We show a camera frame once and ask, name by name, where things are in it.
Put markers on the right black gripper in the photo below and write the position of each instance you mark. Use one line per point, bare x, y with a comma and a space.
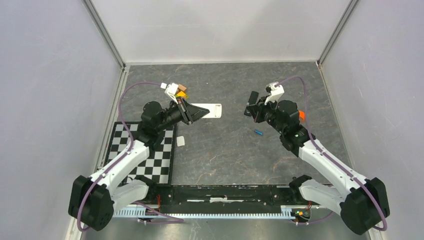
256, 110

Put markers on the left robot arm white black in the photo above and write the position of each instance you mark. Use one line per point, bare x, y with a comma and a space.
95, 198

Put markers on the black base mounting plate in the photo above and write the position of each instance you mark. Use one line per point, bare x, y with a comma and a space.
222, 199

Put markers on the white remote control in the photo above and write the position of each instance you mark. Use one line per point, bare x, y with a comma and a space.
215, 110

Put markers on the blue battery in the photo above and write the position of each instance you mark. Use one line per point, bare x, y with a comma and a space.
258, 132

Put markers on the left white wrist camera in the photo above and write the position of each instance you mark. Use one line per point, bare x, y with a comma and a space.
170, 90

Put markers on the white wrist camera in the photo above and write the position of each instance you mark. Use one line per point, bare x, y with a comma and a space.
275, 90
170, 90

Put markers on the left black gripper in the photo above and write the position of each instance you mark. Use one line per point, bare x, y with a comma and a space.
189, 113

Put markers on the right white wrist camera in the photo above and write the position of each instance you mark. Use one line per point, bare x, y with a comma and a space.
275, 90

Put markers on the white battery cover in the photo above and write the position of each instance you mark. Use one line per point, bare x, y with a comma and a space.
180, 141

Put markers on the green yellow block stack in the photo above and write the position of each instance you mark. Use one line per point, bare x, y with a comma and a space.
182, 94

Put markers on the tan wooden block pair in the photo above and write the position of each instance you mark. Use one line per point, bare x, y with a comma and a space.
182, 88

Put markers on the orange tape roll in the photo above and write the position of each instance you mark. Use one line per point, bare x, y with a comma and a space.
302, 116

